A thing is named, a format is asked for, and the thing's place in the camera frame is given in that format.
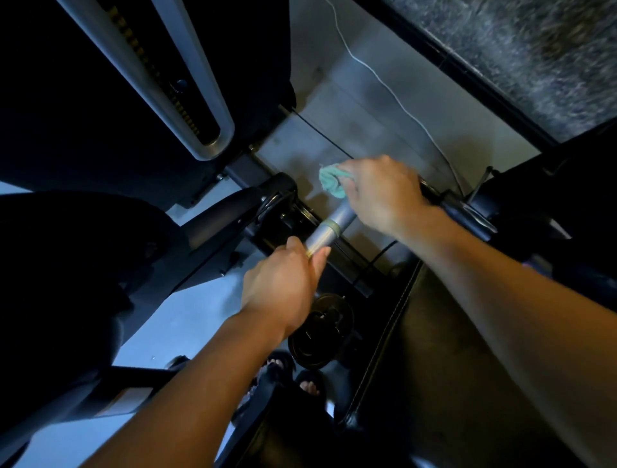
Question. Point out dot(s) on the person's right hand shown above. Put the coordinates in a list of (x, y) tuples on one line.
[(385, 193)]

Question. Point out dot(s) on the person's left hand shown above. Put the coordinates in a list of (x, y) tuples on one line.
[(279, 289)]

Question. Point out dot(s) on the person's right fingers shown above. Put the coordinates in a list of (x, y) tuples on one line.
[(359, 168)]

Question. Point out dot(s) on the person's left thumb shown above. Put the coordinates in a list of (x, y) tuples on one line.
[(320, 263)]

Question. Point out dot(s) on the teal cleaning cloth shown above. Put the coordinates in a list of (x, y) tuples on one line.
[(331, 181)]

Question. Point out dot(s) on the silver metal machine bar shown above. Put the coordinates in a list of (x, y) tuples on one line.
[(332, 226)]

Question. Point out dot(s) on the person's left forearm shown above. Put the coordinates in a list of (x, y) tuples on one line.
[(193, 400)]

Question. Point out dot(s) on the person's right forearm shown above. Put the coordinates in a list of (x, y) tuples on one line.
[(506, 318)]

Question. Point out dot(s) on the black round weight plate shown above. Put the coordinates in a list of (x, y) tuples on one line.
[(320, 332)]

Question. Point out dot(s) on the black sandal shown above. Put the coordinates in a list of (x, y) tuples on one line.
[(270, 381), (311, 385)]

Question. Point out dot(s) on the black padded bench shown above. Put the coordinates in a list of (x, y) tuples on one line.
[(443, 376)]

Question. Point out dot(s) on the dark speckled mat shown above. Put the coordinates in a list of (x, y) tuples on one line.
[(520, 53)]

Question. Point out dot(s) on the silver machine upright column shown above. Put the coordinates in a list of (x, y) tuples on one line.
[(159, 77)]

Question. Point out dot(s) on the black padded seat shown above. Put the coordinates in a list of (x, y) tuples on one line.
[(72, 289)]

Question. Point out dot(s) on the black gym machine frame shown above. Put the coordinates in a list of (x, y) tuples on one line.
[(226, 217)]

